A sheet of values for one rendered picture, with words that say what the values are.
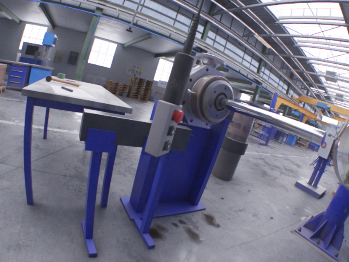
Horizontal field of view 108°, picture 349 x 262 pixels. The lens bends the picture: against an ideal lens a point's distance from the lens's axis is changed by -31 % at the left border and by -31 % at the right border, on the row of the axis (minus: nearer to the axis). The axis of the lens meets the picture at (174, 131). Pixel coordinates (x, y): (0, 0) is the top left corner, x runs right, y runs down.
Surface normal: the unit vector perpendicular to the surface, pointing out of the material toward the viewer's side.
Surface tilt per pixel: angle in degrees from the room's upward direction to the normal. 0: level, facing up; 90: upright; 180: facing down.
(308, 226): 90
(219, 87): 90
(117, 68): 90
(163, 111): 90
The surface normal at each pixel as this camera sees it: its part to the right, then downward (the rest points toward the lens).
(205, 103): -0.07, 0.38
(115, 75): 0.48, 0.32
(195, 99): -0.86, 0.07
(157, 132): -0.40, 0.07
